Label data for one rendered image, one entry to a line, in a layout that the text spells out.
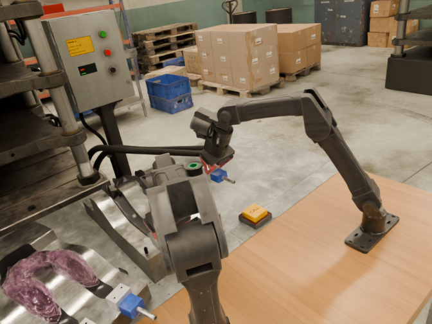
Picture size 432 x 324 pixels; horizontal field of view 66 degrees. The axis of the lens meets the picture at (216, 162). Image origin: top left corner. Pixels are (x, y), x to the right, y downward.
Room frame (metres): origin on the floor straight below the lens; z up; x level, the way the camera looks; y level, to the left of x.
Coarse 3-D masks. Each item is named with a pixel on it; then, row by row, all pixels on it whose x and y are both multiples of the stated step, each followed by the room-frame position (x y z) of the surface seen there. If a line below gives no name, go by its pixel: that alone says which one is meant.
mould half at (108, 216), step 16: (128, 192) 0.96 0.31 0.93; (96, 208) 0.93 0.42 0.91; (112, 208) 0.90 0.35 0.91; (144, 208) 0.91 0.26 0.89; (112, 224) 0.85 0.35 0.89; (128, 224) 0.84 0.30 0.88; (128, 240) 0.76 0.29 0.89; (144, 240) 0.75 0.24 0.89; (144, 256) 0.68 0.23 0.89; (160, 256) 0.69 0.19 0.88; (144, 272) 0.71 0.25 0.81; (160, 272) 0.68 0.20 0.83
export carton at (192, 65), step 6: (192, 48) 6.45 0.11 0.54; (186, 54) 6.28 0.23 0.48; (192, 54) 6.12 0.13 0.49; (186, 60) 6.29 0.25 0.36; (192, 60) 6.12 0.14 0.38; (198, 60) 5.98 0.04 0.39; (186, 66) 6.32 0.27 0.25; (192, 66) 6.13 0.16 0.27; (198, 66) 5.99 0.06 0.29; (192, 72) 6.19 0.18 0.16; (198, 72) 6.03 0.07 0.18
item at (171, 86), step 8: (152, 80) 4.97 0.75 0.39; (168, 80) 5.10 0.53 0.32; (176, 80) 4.93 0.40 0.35; (184, 80) 4.62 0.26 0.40; (152, 88) 4.75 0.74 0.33; (160, 88) 4.56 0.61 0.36; (168, 88) 4.45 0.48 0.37; (176, 88) 4.52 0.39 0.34; (184, 88) 4.61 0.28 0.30; (160, 96) 4.62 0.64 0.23; (168, 96) 4.43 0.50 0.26; (176, 96) 4.51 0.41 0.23
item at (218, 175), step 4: (208, 168) 0.98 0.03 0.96; (216, 168) 0.99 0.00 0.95; (204, 172) 0.99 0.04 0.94; (212, 172) 0.98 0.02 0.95; (216, 172) 0.97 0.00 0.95; (220, 172) 0.97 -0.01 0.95; (224, 172) 0.96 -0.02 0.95; (208, 176) 0.98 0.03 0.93; (212, 176) 0.97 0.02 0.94; (216, 176) 0.95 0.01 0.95; (220, 176) 0.95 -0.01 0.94; (224, 176) 0.95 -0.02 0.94; (208, 180) 0.98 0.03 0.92; (212, 180) 0.97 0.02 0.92; (216, 180) 0.95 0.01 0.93; (220, 180) 0.95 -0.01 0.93; (228, 180) 0.93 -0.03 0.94; (232, 180) 0.92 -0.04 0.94
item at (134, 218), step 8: (128, 176) 1.04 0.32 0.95; (136, 176) 1.02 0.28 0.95; (112, 192) 1.04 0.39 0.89; (120, 192) 0.96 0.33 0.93; (120, 200) 0.94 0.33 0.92; (120, 208) 0.90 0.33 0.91; (128, 208) 0.91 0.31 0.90; (128, 216) 0.88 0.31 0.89; (136, 216) 0.88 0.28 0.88; (136, 224) 0.84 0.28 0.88; (144, 224) 0.83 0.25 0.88; (144, 232) 0.79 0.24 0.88
